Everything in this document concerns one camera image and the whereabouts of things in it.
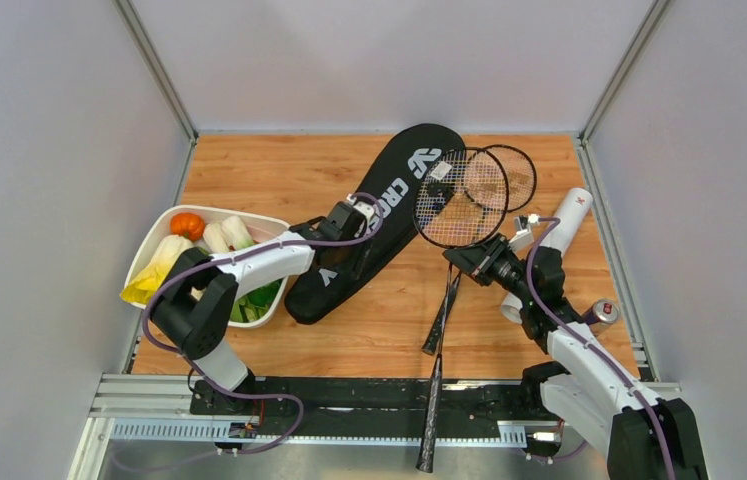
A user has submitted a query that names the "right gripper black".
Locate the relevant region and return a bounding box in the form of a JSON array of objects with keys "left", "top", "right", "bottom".
[{"left": 443, "top": 233, "right": 535, "bottom": 306}]

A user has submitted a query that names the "badminton racket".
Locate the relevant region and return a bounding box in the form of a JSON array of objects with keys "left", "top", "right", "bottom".
[
  {"left": 414, "top": 147, "right": 510, "bottom": 473},
  {"left": 421, "top": 144, "right": 539, "bottom": 356}
]

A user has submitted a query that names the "black racket bag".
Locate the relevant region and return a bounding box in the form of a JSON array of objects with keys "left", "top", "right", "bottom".
[{"left": 285, "top": 123, "right": 465, "bottom": 325}]

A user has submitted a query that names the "white shuttlecock tube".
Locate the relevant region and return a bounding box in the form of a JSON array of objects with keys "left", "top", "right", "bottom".
[{"left": 500, "top": 187, "right": 593, "bottom": 324}]

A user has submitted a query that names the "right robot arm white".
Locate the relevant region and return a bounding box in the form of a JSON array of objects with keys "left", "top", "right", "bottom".
[{"left": 443, "top": 233, "right": 708, "bottom": 479}]

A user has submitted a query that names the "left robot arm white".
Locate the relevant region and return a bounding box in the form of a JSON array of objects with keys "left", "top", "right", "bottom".
[{"left": 141, "top": 192, "right": 382, "bottom": 415}]

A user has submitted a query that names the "white plastic tray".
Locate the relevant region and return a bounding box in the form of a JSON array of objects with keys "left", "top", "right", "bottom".
[{"left": 124, "top": 205, "right": 289, "bottom": 329}]

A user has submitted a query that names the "green bok choy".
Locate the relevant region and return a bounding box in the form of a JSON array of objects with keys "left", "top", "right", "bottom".
[{"left": 221, "top": 215, "right": 282, "bottom": 324}]

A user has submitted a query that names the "energy drink can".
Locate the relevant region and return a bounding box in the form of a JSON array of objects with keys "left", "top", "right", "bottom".
[{"left": 581, "top": 298, "right": 621, "bottom": 337}]

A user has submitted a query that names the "white bok choy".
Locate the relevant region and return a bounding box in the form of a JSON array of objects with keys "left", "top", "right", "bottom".
[{"left": 203, "top": 222, "right": 230, "bottom": 254}]

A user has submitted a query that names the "small orange pumpkin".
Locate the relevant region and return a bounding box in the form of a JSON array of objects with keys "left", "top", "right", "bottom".
[{"left": 169, "top": 212, "right": 206, "bottom": 242}]

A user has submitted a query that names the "yellow napa cabbage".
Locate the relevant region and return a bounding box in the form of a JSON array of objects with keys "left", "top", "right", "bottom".
[{"left": 120, "top": 234, "right": 194, "bottom": 305}]

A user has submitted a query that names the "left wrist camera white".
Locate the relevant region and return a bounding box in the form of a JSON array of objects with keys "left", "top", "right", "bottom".
[{"left": 346, "top": 194, "right": 377, "bottom": 224}]

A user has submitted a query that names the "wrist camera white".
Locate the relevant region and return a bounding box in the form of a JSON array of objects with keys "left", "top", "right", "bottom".
[
  {"left": 508, "top": 214, "right": 540, "bottom": 252},
  {"left": 346, "top": 194, "right": 377, "bottom": 224}
]

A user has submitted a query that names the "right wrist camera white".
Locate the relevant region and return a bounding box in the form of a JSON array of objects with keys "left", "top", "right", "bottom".
[{"left": 508, "top": 214, "right": 540, "bottom": 252}]

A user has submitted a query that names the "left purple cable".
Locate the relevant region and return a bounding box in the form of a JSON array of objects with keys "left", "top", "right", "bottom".
[{"left": 139, "top": 192, "right": 386, "bottom": 458}]

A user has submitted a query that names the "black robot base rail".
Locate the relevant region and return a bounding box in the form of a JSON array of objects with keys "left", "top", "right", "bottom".
[{"left": 189, "top": 377, "right": 559, "bottom": 439}]

